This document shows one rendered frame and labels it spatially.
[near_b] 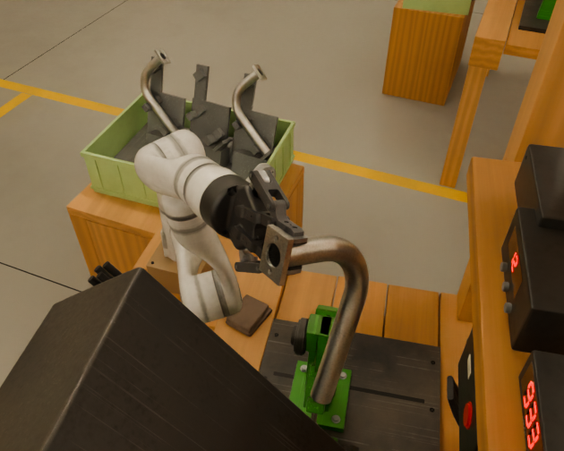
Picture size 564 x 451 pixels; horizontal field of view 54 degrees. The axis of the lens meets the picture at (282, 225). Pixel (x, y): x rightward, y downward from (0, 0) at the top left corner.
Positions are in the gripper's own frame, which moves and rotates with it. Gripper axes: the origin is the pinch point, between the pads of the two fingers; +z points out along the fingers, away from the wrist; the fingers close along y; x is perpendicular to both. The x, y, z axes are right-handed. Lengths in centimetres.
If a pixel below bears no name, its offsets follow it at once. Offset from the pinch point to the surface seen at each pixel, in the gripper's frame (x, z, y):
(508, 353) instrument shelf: 18.0, 18.7, -5.9
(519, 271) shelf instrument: 20.5, 15.4, 2.1
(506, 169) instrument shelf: 41.0, -2.1, 7.3
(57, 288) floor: 30, -198, -120
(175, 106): 52, -137, -16
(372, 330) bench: 64, -36, -49
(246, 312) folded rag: 37, -55, -49
